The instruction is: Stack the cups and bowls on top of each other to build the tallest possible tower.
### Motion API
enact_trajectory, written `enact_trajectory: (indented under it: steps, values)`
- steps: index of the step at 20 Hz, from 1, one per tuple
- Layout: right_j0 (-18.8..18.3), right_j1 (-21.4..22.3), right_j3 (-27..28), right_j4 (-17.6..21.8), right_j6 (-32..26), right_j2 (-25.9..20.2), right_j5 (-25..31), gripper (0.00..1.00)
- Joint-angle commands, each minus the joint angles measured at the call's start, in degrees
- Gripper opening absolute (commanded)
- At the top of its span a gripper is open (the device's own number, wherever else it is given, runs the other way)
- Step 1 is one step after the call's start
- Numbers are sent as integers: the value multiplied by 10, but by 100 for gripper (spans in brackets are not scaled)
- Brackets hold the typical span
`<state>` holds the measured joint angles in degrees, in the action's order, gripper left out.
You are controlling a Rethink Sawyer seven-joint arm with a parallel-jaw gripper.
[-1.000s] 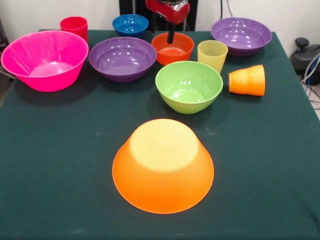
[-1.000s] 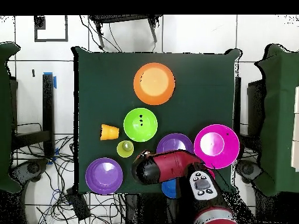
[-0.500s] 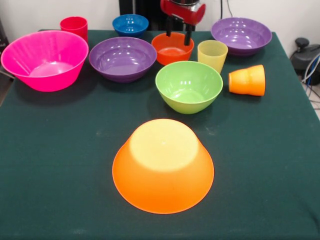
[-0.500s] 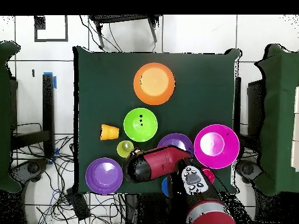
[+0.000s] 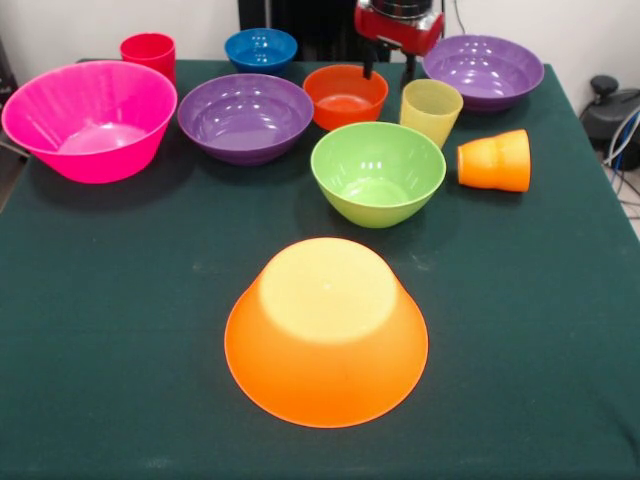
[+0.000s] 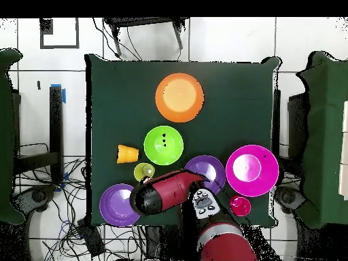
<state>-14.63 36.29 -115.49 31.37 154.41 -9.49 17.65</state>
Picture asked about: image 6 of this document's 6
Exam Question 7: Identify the large pink bowl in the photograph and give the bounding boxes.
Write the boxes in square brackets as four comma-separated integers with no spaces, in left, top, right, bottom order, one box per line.
[225,144,280,198]

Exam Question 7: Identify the black table frame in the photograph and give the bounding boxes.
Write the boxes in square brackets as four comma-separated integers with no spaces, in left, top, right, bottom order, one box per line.
[9,84,65,186]
[272,88,309,164]

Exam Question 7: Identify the yellow cup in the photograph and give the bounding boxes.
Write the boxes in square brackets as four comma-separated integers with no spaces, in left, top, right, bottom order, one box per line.
[133,162,156,182]

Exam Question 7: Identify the orange cup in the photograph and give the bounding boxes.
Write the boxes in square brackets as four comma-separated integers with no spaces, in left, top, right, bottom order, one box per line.
[116,144,140,164]

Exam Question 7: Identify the black stand foot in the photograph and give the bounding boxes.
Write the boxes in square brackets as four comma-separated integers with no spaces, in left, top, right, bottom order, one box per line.
[274,186,307,214]
[10,184,56,218]

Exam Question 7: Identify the blue tape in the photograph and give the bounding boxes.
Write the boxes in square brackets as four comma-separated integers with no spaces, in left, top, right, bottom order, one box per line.
[50,83,67,104]

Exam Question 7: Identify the purple bowl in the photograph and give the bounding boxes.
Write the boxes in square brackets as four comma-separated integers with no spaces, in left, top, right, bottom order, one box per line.
[184,154,226,196]
[99,184,141,227]

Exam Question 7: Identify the tangle of floor cables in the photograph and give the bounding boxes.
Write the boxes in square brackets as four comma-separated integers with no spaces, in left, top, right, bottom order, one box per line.
[13,142,147,261]

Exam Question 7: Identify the green bowl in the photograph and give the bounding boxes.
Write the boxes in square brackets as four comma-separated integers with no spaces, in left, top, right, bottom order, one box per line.
[143,125,184,166]

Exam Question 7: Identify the red cup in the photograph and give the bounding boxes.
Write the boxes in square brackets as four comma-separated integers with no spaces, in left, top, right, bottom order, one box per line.
[228,195,252,218]

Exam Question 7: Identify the large orange bowl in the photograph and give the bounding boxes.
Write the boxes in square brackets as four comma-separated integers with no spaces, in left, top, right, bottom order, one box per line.
[154,72,205,123]

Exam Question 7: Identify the green cloth side table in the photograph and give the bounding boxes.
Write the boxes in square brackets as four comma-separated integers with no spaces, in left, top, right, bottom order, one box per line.
[0,46,27,226]
[295,50,348,230]

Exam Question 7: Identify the black chair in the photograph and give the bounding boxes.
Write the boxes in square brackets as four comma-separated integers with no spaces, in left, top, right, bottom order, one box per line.
[103,17,190,59]

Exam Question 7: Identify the dark green table cloth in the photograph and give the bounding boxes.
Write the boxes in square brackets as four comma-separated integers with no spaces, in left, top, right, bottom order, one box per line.
[84,53,281,228]

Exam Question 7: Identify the black power strip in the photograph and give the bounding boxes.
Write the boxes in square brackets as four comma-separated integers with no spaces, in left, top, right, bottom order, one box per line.
[76,219,106,258]

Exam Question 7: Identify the white boxes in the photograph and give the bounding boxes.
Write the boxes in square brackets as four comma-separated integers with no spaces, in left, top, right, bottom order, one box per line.
[338,99,348,201]

